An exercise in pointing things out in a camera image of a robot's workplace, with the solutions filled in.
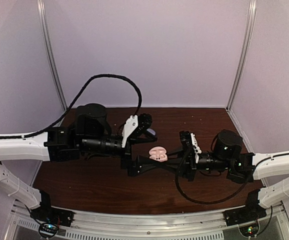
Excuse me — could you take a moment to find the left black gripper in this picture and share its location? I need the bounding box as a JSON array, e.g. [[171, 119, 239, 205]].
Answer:
[[80, 132, 163, 177]]

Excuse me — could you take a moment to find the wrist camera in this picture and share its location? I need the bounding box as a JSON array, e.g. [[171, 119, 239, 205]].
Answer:
[[179, 130, 202, 166], [121, 113, 153, 148]]

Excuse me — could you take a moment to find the left aluminium frame post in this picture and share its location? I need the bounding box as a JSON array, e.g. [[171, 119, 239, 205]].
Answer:
[[36, 0, 68, 111]]

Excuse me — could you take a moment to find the right aluminium frame post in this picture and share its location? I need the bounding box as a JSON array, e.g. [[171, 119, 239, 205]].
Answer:
[[226, 0, 257, 112]]

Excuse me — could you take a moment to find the aluminium frame post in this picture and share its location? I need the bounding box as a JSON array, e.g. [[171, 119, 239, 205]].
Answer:
[[226, 0, 257, 112], [36, 0, 68, 111]]

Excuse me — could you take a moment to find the black braided cable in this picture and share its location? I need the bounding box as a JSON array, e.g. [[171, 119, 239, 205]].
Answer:
[[174, 154, 248, 205], [0, 73, 143, 140]]

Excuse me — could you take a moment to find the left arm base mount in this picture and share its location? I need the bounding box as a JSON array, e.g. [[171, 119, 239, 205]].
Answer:
[[27, 207, 74, 239]]

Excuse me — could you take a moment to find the purple earbud charging case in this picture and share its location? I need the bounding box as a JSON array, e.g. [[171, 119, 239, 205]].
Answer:
[[146, 128, 157, 136]]

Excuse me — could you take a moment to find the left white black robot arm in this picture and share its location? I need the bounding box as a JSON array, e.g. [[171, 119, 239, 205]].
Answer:
[[0, 103, 158, 222]]

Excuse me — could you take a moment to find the pink round charging case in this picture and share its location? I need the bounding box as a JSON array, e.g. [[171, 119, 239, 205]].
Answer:
[[148, 146, 168, 162]]

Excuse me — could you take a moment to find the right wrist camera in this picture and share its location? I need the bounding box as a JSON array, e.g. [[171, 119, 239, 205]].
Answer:
[[179, 130, 202, 166]]

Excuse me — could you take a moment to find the left black braided cable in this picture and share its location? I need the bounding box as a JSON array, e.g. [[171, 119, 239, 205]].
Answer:
[[0, 73, 143, 140]]

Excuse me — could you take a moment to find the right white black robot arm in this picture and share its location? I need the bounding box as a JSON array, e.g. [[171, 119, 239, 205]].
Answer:
[[158, 129, 289, 221]]

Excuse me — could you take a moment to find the right black braided cable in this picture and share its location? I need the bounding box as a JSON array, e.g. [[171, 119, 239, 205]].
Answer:
[[174, 154, 248, 205]]

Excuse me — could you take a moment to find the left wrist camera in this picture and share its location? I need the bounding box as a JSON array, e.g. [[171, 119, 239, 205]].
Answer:
[[121, 113, 153, 148]]

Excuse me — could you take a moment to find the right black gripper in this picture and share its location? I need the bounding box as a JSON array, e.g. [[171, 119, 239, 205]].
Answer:
[[157, 146, 231, 182]]

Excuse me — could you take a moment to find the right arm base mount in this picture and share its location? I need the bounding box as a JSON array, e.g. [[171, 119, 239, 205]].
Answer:
[[223, 206, 267, 239]]

